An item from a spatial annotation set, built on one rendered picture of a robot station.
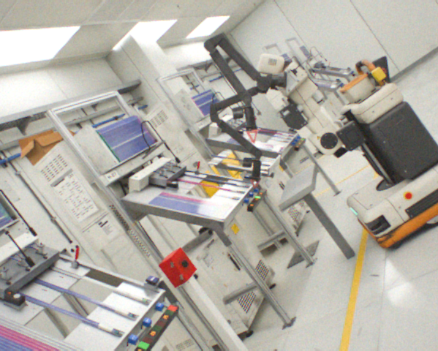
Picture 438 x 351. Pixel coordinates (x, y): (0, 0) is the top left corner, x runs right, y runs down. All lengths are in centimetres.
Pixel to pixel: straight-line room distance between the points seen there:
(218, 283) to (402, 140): 139
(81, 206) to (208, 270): 94
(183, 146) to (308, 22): 670
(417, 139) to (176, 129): 225
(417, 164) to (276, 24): 816
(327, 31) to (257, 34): 150
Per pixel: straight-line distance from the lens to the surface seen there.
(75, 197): 323
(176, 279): 253
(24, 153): 336
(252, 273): 281
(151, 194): 313
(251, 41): 1092
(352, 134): 286
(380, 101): 282
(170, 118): 436
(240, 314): 309
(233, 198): 310
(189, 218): 285
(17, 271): 222
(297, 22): 1066
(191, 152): 435
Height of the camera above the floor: 111
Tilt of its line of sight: 3 degrees down
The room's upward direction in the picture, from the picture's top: 36 degrees counter-clockwise
